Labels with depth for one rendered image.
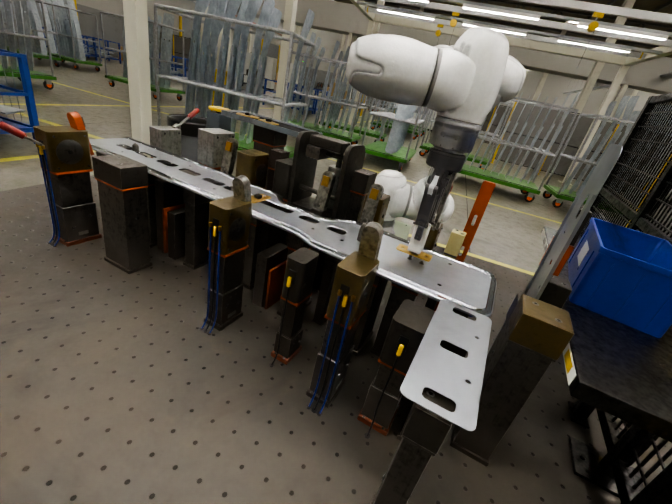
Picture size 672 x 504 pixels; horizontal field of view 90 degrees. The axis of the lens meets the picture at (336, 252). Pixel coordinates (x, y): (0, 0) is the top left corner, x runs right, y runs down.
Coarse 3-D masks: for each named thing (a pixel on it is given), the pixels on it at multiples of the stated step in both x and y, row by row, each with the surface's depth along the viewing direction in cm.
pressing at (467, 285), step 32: (160, 160) 112; (224, 192) 96; (256, 192) 102; (288, 224) 85; (320, 224) 90; (352, 224) 94; (384, 256) 80; (448, 256) 87; (416, 288) 70; (448, 288) 72; (480, 288) 75
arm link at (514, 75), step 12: (516, 60) 107; (504, 72) 104; (516, 72) 104; (504, 84) 106; (516, 84) 106; (504, 96) 109; (492, 108) 114; (432, 168) 141; (420, 180) 152; (420, 192) 149; (408, 204) 153; (420, 204) 151; (408, 216) 158; (444, 216) 154
